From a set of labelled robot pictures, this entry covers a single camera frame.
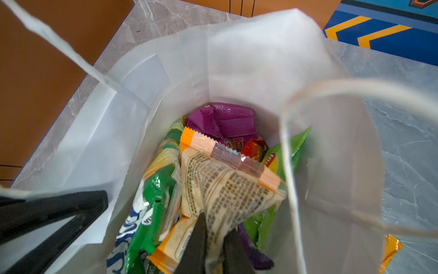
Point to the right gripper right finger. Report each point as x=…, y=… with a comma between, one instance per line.
x=235, y=259

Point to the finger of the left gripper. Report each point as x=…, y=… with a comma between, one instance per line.
x=38, y=260

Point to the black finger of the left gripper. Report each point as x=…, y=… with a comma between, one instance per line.
x=20, y=216

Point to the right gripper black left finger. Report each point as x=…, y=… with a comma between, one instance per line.
x=193, y=259

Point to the purple white snack bag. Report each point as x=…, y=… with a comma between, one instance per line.
x=258, y=260

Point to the yellow green candy bag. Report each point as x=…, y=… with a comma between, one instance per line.
x=154, y=210

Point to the orange cracker snack packet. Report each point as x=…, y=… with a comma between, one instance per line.
x=226, y=186

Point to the green Lays chips bag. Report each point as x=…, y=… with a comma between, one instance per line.
x=258, y=226

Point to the small red snack packet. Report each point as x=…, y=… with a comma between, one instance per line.
x=255, y=149

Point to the magenta grape candy bag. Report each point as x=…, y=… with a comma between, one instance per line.
x=231, y=125

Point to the floral white paper bag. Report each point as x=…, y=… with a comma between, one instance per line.
x=279, y=65

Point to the small orange candy packet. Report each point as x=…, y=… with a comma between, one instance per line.
x=392, y=246

